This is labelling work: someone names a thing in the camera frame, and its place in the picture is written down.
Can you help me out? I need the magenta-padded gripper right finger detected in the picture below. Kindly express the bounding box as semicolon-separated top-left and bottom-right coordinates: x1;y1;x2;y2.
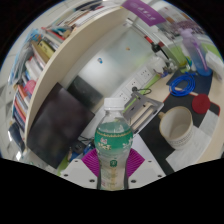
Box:
124;148;167;190

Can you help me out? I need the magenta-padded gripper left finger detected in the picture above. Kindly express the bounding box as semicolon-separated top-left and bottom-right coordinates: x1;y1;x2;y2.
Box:
59;148;101;190

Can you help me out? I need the green-labelled clear drink bottle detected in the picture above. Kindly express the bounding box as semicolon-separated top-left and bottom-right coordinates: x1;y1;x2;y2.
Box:
94;97;134;191

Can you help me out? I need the purple translucent water bottle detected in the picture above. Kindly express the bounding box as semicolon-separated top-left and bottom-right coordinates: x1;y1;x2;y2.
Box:
178;27;213;77

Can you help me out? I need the small blue box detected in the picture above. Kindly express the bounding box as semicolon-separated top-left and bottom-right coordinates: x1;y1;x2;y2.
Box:
68;143;94;162

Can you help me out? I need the black computer monitor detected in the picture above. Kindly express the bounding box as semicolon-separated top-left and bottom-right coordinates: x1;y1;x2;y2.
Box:
26;82;96;169

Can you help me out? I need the cream ceramic mug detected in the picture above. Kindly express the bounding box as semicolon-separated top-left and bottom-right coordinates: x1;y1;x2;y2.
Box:
157;105;195;150

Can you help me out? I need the white sheet on mat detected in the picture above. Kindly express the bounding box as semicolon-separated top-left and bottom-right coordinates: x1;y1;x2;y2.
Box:
165;109;221;173

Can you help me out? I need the grey metal laptop stand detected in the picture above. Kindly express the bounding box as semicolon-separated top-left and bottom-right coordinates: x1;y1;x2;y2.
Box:
123;91;165;134

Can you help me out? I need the flat round red coaster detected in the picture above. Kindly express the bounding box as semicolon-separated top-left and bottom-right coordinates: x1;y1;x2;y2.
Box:
191;93;212;115

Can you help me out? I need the cream shelf unit with books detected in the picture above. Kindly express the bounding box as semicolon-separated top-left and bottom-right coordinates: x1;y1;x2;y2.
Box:
8;0;134;151

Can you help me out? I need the dark wine bottle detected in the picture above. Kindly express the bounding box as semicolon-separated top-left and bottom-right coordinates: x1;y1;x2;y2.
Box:
143;33;171;60

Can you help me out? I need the group photo poster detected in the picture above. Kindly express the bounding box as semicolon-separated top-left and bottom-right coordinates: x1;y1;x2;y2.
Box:
159;3;205;38

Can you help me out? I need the purple hanging flag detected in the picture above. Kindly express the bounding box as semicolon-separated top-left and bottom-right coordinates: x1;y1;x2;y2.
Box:
121;0;167;27

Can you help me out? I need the coiled blue cable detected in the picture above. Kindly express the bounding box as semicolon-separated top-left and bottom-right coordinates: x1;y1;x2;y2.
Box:
169;72;197;98

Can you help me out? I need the white wall socket row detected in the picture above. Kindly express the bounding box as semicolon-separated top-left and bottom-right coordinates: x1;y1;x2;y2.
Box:
114;65;155;104

